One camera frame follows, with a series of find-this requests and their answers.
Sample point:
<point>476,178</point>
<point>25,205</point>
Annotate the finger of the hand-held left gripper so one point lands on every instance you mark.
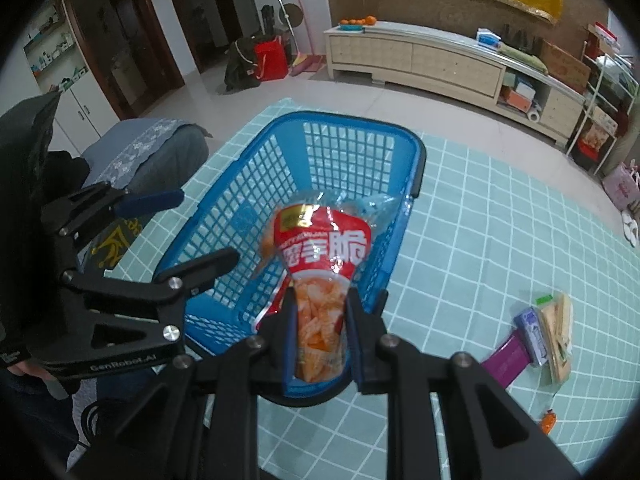
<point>150,201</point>
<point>200,270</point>

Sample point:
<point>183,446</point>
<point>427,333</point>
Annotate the red bag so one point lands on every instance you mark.
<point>271,60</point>

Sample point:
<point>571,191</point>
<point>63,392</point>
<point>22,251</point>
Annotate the green cushion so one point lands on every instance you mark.
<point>522,59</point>

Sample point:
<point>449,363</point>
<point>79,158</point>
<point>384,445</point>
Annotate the dark wooden door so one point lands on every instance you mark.
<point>125,45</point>

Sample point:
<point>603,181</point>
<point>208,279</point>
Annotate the small orange wrapped snack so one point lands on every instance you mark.
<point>549,421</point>

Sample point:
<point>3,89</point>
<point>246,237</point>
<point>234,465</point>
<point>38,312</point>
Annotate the brown cardboard box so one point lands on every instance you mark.
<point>565,67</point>

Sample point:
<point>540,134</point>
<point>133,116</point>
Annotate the lavender snack packet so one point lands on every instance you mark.
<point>531,335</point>

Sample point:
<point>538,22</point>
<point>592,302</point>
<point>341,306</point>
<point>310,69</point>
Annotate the white paper roll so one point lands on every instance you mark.
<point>534,115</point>

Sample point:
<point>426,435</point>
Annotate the black bag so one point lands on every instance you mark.
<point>240,67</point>

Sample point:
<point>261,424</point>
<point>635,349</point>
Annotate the pink broom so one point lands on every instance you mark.
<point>307,62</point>

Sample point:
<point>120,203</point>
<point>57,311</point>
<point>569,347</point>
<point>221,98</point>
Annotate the dark wooden doorway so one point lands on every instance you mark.
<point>215,15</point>

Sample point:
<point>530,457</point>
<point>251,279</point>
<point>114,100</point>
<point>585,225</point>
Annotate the pink bag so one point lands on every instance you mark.
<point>622,187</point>

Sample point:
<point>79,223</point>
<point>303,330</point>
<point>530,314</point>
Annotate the white wall cabinet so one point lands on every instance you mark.
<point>75,105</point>

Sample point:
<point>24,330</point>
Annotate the blue plastic basket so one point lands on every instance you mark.
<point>325,120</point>

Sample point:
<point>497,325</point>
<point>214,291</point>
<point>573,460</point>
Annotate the pale wafer packet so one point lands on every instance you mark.
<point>551,322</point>

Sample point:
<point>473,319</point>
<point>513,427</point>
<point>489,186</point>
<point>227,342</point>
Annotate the black router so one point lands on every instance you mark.
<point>522,37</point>

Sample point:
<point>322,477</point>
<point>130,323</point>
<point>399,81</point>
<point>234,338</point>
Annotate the red and white box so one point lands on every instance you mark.
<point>602,39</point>

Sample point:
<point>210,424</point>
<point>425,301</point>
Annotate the orange box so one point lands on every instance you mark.
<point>515,100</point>

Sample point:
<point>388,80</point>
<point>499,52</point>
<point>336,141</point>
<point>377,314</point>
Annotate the cream television cabinet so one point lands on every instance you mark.
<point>450,67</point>

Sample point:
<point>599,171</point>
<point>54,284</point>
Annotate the white mop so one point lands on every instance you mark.
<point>286,25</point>

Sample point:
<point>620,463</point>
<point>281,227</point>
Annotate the white slippers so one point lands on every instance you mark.
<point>631,225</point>

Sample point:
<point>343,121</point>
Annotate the printed snack bag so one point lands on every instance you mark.
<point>594,139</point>

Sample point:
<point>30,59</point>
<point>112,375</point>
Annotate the red packet of orange chips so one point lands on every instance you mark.
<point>320,255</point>

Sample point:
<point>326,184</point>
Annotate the purple snack packet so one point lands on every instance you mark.
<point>505,360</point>

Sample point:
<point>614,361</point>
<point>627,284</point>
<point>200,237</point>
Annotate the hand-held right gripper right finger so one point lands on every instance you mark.
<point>352,340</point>

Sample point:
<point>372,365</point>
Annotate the grey sofa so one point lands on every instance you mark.
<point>185,155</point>

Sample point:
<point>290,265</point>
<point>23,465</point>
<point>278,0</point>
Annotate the dark cloth yellow print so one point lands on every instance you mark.
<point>115,245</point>

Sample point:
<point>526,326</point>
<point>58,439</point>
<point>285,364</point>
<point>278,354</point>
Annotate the person's dark trousers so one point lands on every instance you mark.
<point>30,420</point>

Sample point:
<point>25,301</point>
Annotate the pale blue box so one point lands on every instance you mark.
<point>526,89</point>

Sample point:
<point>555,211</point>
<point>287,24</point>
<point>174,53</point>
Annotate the grey lace cover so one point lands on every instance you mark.
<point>140,147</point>

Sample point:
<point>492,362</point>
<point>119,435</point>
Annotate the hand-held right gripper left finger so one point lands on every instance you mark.
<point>289,340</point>

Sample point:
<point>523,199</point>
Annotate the brown cracker packet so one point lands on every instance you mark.
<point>564,355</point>

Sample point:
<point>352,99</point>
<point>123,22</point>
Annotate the blue plate of oranges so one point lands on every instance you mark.
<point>357,23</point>

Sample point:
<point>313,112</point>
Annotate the person's left hand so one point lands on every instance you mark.
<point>22,369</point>

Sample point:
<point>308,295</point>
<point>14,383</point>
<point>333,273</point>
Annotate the white metal shelf rack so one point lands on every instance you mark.
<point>586,110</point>

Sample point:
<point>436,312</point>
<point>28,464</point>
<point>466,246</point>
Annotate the blue tissue box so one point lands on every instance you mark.
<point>488,38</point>

